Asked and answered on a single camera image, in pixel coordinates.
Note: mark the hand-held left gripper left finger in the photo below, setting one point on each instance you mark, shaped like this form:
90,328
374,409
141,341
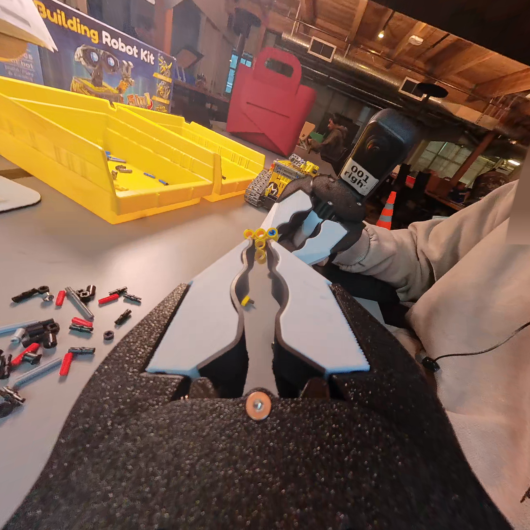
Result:
199,331

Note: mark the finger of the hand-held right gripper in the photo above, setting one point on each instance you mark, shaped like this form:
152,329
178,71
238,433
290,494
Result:
290,217
325,242

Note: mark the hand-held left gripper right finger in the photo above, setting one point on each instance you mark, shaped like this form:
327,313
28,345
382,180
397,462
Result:
323,331

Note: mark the yellow building block assembly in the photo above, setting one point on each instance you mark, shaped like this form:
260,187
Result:
260,236

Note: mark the small yellow building piece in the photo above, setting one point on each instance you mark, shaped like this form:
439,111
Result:
246,300

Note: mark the blue grey pieces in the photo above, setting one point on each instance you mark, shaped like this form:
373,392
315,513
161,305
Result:
120,170

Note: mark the yellow plastic bin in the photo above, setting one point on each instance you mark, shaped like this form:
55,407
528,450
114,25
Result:
50,157
240,170

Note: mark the person's right forearm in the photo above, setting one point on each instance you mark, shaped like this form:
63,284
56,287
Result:
414,248

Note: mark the grey desk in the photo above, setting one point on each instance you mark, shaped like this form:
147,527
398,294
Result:
166,240

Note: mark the yellow toy robot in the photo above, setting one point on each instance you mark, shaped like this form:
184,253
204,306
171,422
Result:
277,178

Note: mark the grey ceiling vent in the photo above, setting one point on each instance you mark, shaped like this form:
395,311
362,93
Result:
411,87

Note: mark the orange traffic cone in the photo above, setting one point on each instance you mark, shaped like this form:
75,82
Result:
387,214

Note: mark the paned window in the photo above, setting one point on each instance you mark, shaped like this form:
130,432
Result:
236,70

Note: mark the person's torso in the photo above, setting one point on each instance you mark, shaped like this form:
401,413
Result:
480,331

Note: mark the pile of black red pieces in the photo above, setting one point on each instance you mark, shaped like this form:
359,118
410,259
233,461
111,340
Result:
33,335

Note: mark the robot kit box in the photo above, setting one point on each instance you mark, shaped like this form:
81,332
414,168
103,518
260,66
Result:
91,50

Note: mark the blue cardboard box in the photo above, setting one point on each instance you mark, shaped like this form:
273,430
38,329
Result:
25,70

